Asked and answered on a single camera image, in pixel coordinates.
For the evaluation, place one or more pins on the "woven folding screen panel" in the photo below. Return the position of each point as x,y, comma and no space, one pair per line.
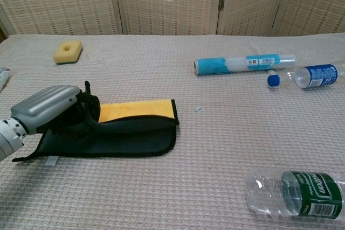
250,1
167,1
315,1
59,1

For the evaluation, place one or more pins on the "blue plastic bag roll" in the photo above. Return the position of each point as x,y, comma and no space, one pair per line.
213,65

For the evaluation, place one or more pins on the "blue label water bottle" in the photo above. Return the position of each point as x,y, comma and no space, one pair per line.
320,76

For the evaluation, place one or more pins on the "green label water bottle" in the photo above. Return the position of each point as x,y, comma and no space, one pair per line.
312,195

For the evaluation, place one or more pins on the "silver green snack packet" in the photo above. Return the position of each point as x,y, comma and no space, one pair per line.
3,75

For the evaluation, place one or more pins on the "dark grey microfibre cloth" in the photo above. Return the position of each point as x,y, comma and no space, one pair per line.
129,141

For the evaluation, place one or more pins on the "small white scrap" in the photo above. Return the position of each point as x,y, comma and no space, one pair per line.
197,109

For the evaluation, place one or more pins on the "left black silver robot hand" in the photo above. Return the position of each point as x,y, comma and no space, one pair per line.
45,106

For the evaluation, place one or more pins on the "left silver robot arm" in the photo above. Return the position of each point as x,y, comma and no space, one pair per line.
8,138

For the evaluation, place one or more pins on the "beige woven tablecloth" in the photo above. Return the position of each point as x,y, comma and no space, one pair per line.
188,160

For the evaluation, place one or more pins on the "yellow sponge with hole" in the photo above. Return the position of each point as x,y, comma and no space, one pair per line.
60,55

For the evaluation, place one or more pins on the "brass screen hinge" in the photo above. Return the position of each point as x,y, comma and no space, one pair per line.
221,3

